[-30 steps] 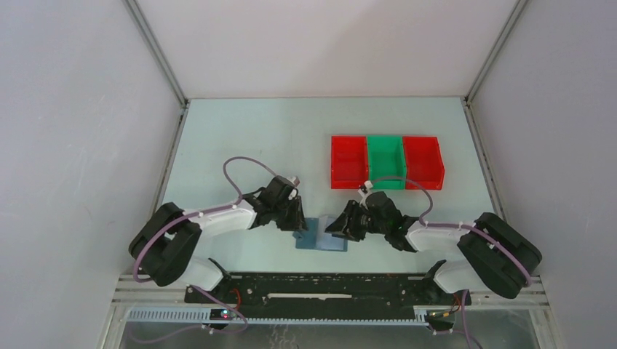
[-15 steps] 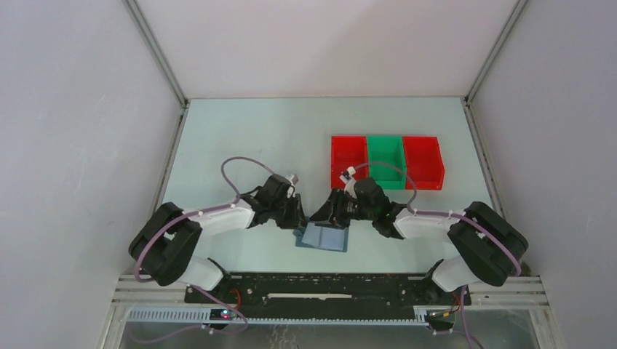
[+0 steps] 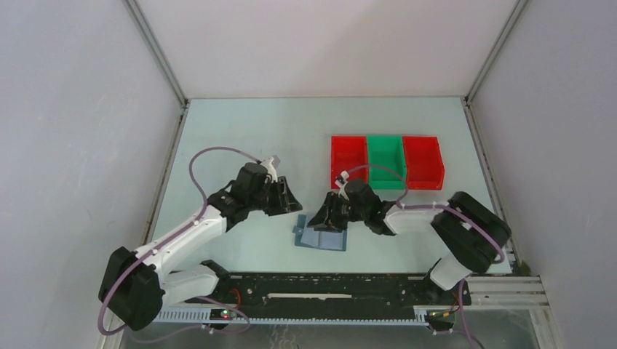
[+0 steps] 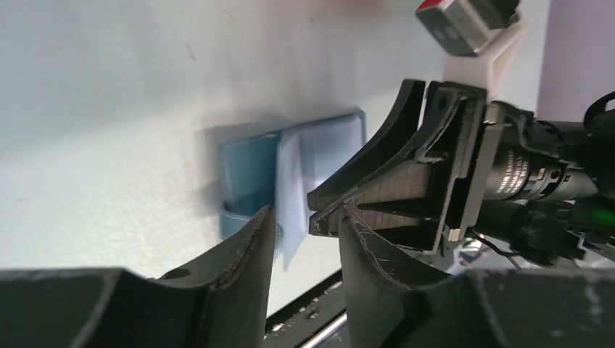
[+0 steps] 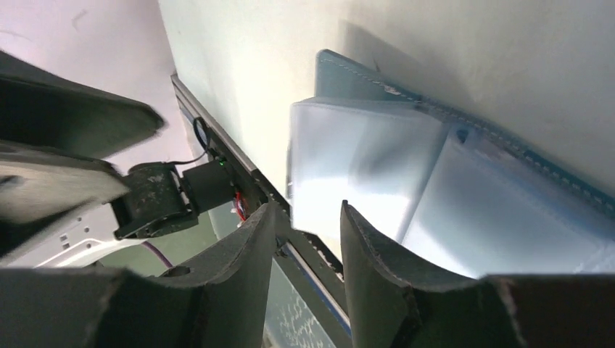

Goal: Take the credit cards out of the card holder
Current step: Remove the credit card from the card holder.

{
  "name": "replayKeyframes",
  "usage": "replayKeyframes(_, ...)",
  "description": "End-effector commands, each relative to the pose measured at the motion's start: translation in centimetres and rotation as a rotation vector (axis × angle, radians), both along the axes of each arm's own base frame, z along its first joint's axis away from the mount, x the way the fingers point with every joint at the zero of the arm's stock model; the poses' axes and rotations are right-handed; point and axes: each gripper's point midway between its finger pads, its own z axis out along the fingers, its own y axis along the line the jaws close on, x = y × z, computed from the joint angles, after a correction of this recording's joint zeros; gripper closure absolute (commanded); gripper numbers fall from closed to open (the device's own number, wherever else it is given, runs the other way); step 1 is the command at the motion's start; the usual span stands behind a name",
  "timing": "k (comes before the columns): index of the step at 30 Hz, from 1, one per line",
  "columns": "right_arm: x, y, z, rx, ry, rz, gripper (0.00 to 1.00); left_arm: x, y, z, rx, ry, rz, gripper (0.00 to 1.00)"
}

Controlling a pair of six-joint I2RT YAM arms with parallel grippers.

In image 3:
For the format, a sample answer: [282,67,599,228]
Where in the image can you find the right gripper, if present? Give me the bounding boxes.
[307,190,367,233]

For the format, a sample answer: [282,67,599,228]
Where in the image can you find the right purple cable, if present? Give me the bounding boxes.
[344,164,507,263]

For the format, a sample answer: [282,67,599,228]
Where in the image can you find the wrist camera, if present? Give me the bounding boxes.
[260,155,280,182]
[335,171,350,193]

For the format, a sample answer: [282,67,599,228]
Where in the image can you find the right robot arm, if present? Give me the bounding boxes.
[306,180,511,304]

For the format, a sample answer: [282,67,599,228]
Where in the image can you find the red bin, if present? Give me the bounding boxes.
[330,135,368,189]
[402,136,445,190]

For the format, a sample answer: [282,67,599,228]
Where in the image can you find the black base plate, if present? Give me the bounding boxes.
[210,273,471,319]

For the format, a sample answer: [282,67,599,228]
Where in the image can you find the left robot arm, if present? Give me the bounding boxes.
[98,161,303,331]

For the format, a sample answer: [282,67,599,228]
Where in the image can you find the right red bin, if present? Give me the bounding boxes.
[402,136,445,190]

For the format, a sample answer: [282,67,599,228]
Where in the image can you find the blue leather card holder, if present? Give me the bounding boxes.
[292,214,348,252]

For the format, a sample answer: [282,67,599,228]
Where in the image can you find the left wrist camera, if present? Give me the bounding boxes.
[260,155,280,182]

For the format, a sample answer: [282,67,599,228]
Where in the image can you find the slotted cable duct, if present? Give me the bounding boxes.
[153,307,455,326]

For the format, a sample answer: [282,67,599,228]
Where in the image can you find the left red bin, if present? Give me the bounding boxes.
[330,135,368,189]

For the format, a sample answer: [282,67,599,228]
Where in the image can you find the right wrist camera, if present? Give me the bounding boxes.
[335,171,350,193]

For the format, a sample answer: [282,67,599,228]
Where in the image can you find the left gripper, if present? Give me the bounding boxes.
[248,177,303,217]

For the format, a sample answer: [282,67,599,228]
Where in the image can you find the green bin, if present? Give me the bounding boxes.
[367,135,407,190]

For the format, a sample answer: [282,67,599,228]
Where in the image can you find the purple cable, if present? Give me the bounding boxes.
[97,146,263,337]
[344,164,507,263]

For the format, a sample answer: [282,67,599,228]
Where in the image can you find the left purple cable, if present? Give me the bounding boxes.
[97,146,263,337]

